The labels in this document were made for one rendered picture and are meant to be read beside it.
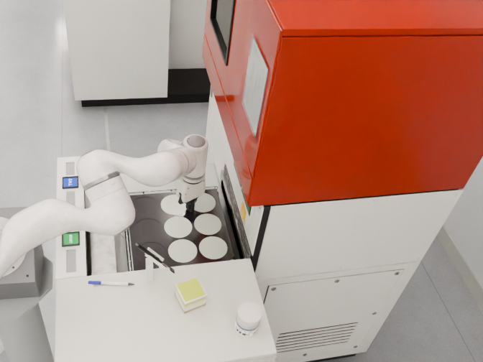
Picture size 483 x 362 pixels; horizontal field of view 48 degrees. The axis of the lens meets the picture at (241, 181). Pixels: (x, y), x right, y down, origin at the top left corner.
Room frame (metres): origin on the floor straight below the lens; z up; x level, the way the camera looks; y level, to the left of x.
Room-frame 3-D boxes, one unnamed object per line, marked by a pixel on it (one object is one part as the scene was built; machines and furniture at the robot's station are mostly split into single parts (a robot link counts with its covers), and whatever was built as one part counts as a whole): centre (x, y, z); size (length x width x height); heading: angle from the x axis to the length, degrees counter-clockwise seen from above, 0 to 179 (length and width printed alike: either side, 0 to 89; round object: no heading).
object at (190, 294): (0.89, 0.09, 1.00); 0.07 x 0.07 x 0.07; 35
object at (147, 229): (1.23, 0.20, 0.90); 0.34 x 0.34 x 0.01; 20
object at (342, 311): (1.60, -0.27, 0.41); 0.82 x 0.71 x 0.82; 20
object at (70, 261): (1.17, 0.56, 0.89); 0.55 x 0.09 x 0.14; 20
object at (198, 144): (1.33, 0.17, 1.17); 0.09 x 0.08 x 0.13; 81
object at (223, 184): (1.31, 0.00, 0.89); 0.44 x 0.02 x 0.10; 20
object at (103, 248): (1.12, 0.44, 0.87); 0.36 x 0.08 x 0.03; 20
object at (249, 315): (0.84, -0.09, 1.01); 0.07 x 0.07 x 0.10
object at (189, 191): (1.32, 0.17, 1.03); 0.10 x 0.07 x 0.11; 137
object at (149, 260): (0.96, 0.22, 1.03); 0.06 x 0.04 x 0.13; 110
